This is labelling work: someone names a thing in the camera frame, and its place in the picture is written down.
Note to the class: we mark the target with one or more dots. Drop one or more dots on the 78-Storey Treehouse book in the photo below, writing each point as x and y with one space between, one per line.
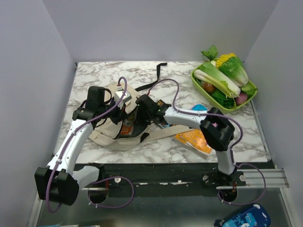
128 126

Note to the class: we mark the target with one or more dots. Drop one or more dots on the purple onion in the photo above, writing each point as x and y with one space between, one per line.
242 98

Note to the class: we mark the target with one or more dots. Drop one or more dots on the dark green leafy vegetable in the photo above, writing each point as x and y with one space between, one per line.
223 100

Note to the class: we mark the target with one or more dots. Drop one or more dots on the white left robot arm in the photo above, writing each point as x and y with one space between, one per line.
59 182

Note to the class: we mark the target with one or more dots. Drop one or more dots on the brown mushroom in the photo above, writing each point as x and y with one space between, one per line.
209 88

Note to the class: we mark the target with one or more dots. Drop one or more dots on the blue shark pencil case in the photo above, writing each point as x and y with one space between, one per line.
253 215

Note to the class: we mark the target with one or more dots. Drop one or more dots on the green leaf sprig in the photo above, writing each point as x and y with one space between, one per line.
211 53

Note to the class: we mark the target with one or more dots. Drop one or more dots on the green lettuce head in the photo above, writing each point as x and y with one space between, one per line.
233 68

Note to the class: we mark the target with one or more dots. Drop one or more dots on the cream canvas backpack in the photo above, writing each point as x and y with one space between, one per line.
106 135

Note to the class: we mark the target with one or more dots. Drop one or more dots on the napa cabbage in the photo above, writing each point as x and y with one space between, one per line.
208 73

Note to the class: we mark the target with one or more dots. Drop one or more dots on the yellow corn cob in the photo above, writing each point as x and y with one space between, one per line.
223 58

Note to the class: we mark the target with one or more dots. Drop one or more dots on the yellow orange paperback book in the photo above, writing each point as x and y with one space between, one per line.
194 141

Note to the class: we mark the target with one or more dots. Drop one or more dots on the aluminium frame rail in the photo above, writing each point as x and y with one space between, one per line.
262 185

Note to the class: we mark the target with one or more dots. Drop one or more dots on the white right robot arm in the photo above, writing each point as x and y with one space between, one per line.
217 130

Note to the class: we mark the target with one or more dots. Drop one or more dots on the pink blue pencil case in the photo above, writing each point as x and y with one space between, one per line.
199 107

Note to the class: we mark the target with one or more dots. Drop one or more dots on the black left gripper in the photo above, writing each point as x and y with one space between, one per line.
120 115

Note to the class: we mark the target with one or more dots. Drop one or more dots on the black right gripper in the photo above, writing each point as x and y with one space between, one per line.
139 118

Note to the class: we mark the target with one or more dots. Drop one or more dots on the green plastic vegetable tray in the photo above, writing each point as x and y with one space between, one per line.
250 89

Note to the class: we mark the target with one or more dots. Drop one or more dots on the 169-Storey Treehouse book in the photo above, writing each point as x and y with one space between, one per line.
162 123

